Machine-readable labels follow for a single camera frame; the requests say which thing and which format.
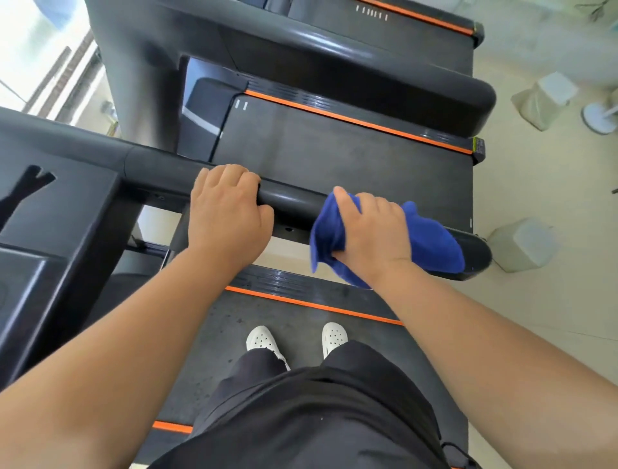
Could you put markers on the person's left hand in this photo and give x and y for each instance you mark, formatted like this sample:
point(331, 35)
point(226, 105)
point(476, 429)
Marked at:
point(227, 227)

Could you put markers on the white round fan base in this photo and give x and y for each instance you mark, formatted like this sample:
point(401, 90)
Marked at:
point(598, 121)

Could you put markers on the pale bin with white liner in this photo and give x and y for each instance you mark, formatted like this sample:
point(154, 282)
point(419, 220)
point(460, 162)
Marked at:
point(541, 104)
point(521, 246)

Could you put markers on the blue cleaning cloth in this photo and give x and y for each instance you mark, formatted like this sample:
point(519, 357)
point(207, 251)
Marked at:
point(434, 241)

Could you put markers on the metal window track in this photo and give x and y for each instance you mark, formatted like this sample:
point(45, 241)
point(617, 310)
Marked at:
point(72, 77)

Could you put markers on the person's right hand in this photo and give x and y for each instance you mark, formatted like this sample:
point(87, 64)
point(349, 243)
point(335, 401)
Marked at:
point(376, 241)

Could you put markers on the person's white clog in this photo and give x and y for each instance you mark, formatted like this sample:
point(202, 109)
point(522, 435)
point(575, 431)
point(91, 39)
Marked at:
point(334, 336)
point(263, 340)

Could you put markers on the person's black shorts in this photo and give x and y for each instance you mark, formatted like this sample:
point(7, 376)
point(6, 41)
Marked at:
point(314, 420)

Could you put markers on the neighbouring black treadmill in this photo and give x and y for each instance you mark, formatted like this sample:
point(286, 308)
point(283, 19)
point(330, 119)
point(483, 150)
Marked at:
point(338, 159)

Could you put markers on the person's left white clog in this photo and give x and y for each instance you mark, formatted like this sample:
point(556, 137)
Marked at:
point(263, 340)

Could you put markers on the person's right white clog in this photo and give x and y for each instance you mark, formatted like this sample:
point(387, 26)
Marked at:
point(334, 336)

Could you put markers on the person's right forearm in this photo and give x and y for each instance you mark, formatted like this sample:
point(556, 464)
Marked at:
point(507, 377)

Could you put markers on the person's left forearm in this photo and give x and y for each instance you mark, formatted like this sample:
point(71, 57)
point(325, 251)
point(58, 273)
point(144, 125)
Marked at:
point(96, 377)

